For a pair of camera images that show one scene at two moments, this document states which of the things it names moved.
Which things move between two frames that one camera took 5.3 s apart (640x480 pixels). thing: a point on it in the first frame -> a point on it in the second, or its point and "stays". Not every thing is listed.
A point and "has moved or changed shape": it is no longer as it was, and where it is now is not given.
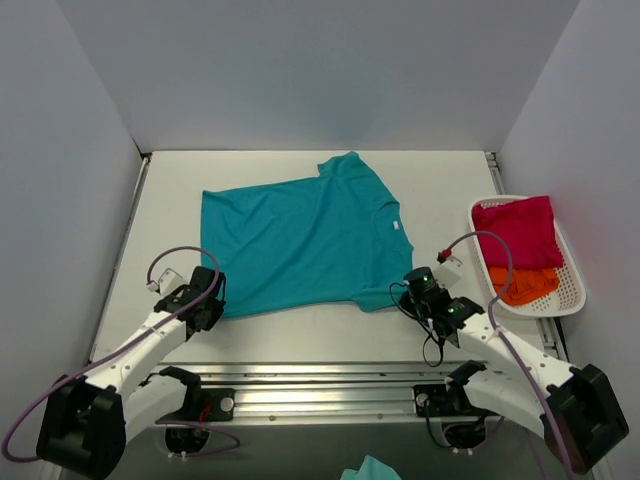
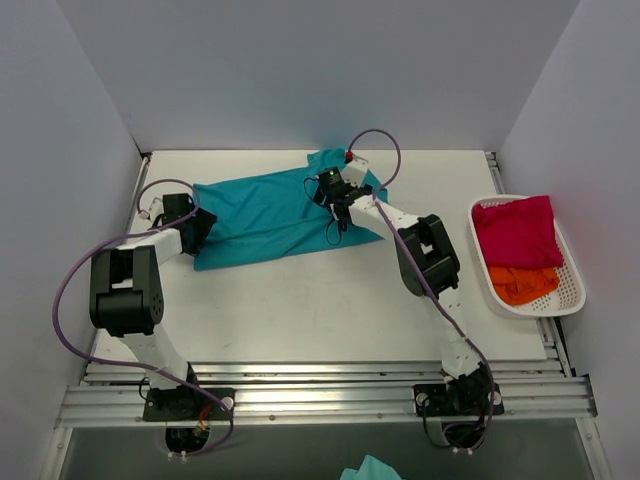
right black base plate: x=441 y=400 stays
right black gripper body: x=447 y=332 -> x=343 y=198
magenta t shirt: x=528 y=229 stays
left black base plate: x=205 y=405 stays
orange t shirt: x=524 y=286 stays
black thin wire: x=425 y=340 -> x=329 y=224
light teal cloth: x=371 y=469 stays
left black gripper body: x=211 y=312 -> x=203 y=226
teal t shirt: x=332 y=237 has moved or changed shape
